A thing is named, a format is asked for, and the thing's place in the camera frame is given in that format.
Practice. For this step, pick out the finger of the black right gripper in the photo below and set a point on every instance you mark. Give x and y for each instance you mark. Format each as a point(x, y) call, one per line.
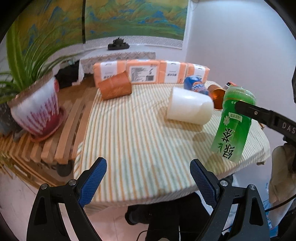
point(271, 119)

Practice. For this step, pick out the green landscape wall painting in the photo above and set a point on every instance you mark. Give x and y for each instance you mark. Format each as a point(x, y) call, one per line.
point(72, 22)

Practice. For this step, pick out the orange tissue pack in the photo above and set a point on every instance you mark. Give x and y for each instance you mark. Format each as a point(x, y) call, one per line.
point(172, 72)
point(105, 70)
point(143, 71)
point(199, 70)

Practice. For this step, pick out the white red green can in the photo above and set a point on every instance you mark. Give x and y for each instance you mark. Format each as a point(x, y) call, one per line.
point(229, 84)

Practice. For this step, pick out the white red ceramic flowerpot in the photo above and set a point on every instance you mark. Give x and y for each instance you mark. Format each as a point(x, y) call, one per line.
point(37, 110)

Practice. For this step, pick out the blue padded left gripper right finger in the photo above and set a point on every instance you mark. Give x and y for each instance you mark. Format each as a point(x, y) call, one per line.
point(250, 221)

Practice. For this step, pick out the green tea paper cup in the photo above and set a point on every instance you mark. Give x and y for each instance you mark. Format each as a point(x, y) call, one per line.
point(234, 127)

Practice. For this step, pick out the green spider plant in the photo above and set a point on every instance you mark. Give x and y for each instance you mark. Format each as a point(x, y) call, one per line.
point(25, 69)

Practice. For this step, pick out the striped tablecloth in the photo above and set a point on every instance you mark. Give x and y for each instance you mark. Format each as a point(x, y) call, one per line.
point(148, 157)

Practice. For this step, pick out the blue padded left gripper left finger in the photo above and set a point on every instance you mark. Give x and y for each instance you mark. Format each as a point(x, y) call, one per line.
point(46, 222)

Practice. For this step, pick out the white plastic cup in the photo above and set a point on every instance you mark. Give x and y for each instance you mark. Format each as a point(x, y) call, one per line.
point(189, 106)

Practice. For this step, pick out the copper metallic cup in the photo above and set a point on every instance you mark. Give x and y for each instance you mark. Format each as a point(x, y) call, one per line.
point(217, 95)

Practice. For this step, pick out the orange tissue pack far right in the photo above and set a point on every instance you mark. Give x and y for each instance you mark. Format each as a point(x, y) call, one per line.
point(199, 70)

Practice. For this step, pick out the orange tissue pack far left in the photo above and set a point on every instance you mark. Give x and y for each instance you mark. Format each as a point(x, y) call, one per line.
point(105, 70)

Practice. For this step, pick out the orange paper cup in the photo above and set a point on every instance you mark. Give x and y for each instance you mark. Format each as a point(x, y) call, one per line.
point(116, 86)

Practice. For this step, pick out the white lace covered table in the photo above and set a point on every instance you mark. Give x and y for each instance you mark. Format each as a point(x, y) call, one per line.
point(87, 61)

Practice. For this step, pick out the wooden slatted bench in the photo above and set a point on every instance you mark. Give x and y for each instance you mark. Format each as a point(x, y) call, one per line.
point(51, 159)

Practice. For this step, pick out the gloved right hand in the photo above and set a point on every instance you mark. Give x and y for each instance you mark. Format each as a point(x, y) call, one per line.
point(282, 182)

